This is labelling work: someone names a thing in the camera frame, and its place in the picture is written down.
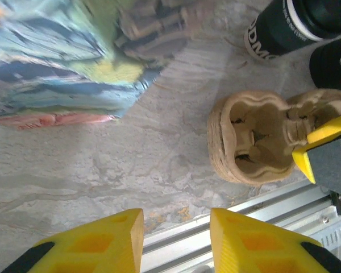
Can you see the black sleeved paper coffee cup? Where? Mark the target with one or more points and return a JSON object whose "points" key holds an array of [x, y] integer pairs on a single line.
{"points": [[272, 28]]}

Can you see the black plastic cup lid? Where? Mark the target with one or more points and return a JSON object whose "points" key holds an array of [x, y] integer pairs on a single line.
{"points": [[324, 68], [329, 11]]}

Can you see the aluminium extrusion rail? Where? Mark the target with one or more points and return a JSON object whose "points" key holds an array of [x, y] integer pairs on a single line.
{"points": [[176, 250]]}

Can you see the brown cardboard cup carrier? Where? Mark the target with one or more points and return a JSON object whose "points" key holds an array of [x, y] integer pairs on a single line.
{"points": [[221, 142]]}

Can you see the floral paper gift bag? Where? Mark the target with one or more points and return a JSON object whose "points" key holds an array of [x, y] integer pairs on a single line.
{"points": [[59, 71]]}

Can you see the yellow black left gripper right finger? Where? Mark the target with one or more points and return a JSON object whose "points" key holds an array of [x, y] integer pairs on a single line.
{"points": [[258, 247]]}

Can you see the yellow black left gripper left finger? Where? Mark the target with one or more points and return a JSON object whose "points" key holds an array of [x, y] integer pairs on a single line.
{"points": [[96, 247]]}

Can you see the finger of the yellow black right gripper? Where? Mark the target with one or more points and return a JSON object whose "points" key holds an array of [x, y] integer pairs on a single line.
{"points": [[329, 162]]}

